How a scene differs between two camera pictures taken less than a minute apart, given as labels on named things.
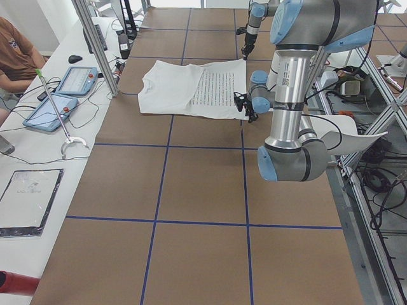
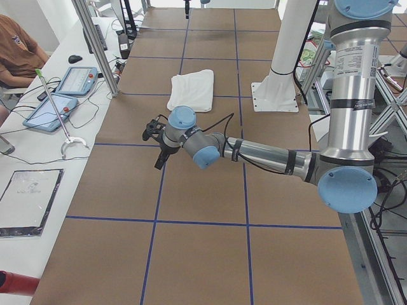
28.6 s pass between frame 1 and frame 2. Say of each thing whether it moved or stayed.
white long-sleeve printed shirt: moved
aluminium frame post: stayed
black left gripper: moved
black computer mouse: stayed
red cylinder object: stayed
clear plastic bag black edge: stayed
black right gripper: moved
